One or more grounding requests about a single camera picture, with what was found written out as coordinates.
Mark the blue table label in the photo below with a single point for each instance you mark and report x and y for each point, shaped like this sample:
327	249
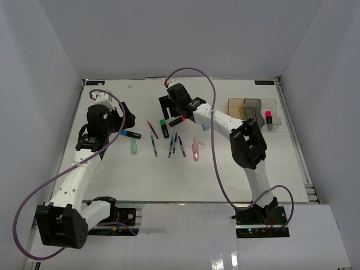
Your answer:
264	82
95	82

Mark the pink cap black highlighter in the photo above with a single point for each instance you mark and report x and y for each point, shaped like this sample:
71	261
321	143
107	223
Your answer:
269	120

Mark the aluminium table frame rail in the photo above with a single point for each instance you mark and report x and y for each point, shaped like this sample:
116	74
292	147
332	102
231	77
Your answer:
308	184

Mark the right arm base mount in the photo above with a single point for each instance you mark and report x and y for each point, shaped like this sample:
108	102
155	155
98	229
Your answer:
248	226

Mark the green translucent correction tape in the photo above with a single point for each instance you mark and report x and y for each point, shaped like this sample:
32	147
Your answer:
133	146

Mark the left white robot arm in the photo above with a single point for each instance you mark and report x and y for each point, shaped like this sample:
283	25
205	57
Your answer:
64	222

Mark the clear translucent container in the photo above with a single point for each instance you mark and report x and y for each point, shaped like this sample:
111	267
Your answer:
268	109

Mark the blue cap black highlighter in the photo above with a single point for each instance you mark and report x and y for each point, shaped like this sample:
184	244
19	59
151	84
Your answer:
131	134

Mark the right blue table label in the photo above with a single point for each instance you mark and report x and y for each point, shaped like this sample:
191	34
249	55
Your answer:
264	82

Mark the green gel pen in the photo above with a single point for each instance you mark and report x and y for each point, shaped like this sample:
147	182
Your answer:
154	146

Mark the red gel pen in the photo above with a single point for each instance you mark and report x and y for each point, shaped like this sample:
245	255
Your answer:
152	128

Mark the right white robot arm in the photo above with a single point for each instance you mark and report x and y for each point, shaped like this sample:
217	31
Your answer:
248	147

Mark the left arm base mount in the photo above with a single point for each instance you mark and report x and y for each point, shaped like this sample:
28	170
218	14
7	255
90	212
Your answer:
127	216

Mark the grey translucent container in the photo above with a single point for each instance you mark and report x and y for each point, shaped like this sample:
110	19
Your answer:
253	111

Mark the brown translucent container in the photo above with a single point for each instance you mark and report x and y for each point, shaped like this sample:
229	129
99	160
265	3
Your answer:
236	108

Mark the left blue table label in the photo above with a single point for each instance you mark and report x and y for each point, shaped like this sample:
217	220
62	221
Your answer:
95	82

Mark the green cap black highlighter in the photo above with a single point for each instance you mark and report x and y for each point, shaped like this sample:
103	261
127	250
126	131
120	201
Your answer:
164	128

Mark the pink translucent correction tape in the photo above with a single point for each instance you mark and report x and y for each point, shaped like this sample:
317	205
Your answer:
195	148

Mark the orange cap black highlighter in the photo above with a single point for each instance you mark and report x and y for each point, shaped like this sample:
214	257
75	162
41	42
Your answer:
176	121

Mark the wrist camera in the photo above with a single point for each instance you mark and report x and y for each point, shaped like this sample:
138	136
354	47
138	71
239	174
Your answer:
103	98
170	82

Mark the purple gel pen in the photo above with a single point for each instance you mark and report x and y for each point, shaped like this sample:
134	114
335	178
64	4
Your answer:
182	146

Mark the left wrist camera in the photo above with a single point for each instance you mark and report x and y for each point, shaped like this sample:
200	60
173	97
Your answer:
103	98

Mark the blue gel pen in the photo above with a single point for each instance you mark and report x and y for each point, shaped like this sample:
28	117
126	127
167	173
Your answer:
170	147

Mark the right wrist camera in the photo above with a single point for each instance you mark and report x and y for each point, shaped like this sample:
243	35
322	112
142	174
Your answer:
170	82

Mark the blue translucent correction tape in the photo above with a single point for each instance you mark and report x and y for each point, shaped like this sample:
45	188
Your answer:
205	127

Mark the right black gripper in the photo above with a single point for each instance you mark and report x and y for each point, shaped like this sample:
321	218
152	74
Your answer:
166	102

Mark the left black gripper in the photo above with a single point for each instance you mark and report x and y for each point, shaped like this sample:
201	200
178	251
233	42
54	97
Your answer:
129	119

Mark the black gel pen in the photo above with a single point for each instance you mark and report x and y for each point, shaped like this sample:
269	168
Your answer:
175	142

